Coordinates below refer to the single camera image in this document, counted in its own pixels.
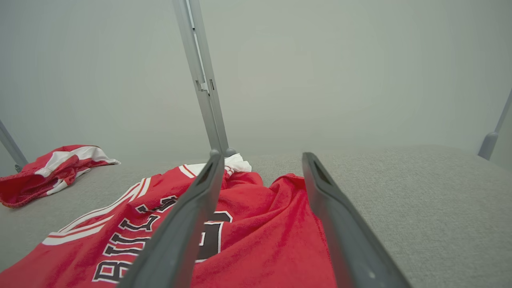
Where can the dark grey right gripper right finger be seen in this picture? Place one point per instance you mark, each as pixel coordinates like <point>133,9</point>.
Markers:
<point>348,240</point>

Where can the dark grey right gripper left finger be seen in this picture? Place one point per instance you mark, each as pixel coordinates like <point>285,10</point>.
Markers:
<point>180,232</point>

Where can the red Bulls basketball jersey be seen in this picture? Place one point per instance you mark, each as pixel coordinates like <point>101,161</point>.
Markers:
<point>268,240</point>

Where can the red Bulls basketball shorts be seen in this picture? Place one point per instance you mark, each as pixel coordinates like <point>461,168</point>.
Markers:
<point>36,180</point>

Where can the grey fabric sofa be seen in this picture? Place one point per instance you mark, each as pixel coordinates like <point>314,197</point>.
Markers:
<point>440,220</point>

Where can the grey partition post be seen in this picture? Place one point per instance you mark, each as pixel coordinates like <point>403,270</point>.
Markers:
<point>191,60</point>
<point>210,72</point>
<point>490,144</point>
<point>11,148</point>

